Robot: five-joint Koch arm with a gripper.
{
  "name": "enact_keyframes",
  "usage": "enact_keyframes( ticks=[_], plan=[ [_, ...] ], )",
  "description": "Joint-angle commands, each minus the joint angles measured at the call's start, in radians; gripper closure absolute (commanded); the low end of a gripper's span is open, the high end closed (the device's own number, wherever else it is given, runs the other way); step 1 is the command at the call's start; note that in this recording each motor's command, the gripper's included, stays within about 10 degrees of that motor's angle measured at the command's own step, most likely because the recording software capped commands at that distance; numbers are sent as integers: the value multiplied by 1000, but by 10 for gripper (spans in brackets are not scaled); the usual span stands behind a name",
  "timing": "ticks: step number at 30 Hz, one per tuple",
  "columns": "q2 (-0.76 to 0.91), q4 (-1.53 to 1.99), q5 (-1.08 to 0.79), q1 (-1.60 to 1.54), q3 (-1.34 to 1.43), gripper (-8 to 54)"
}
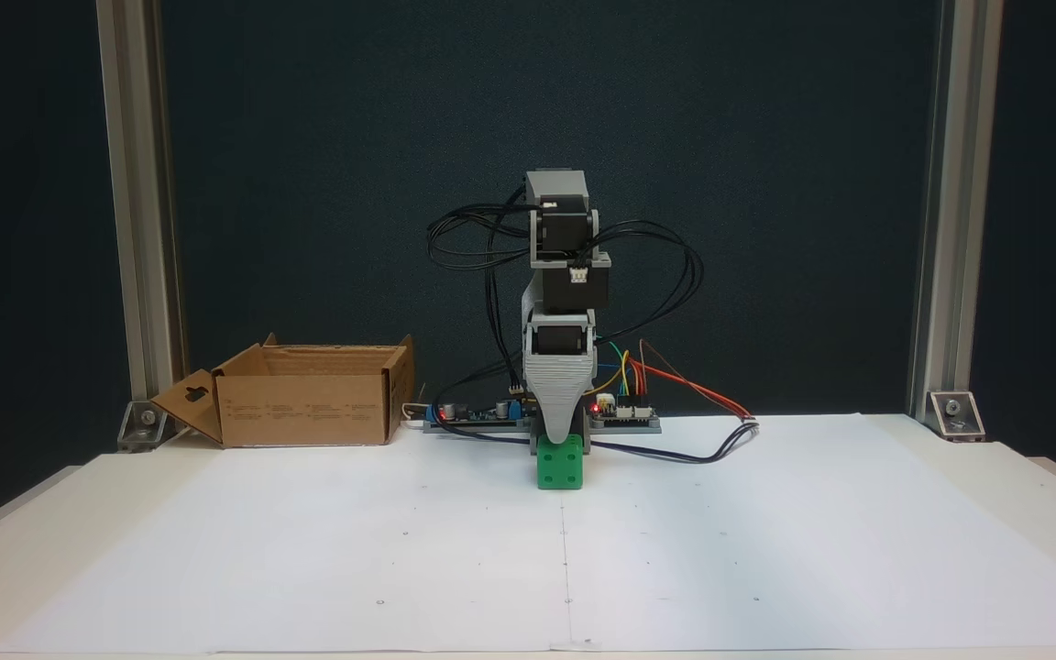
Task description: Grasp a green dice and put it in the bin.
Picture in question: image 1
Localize black cable with white connector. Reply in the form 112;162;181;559
432;394;760;465

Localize aluminium frame post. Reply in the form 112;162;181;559
95;0;186;404
908;0;1006;418

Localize orange and red wires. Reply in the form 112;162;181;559
629;339;754;423

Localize blue circuit board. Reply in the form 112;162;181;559
424;397;534;434

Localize circuit board with white connectors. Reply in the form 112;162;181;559
588;392;662;434

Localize metal corner bracket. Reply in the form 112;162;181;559
927;391;987;442
117;399;170;453

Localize brown cardboard box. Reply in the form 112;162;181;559
150;335;416;450

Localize black servo cable bundle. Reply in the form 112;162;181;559
425;183;540;404

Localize coloured jumper wires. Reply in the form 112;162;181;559
583;341;633;397

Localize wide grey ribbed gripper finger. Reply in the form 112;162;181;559
524;353;599;446

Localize green dice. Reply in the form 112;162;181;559
537;435;584;490

